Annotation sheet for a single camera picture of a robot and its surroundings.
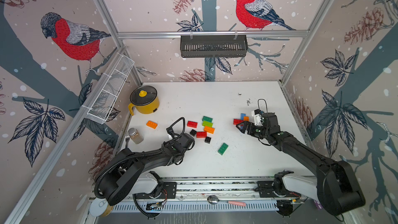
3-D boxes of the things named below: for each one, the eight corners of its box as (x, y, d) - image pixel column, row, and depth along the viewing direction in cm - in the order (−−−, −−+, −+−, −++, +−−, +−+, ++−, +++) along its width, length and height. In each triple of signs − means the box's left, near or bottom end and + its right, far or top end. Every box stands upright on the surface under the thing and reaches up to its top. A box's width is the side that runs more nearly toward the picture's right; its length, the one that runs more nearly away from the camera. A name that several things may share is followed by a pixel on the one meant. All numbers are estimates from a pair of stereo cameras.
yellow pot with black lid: (133, 115, 104) (126, 104, 94) (139, 97, 114) (133, 85, 105) (157, 115, 104) (152, 104, 94) (161, 97, 114) (157, 85, 105)
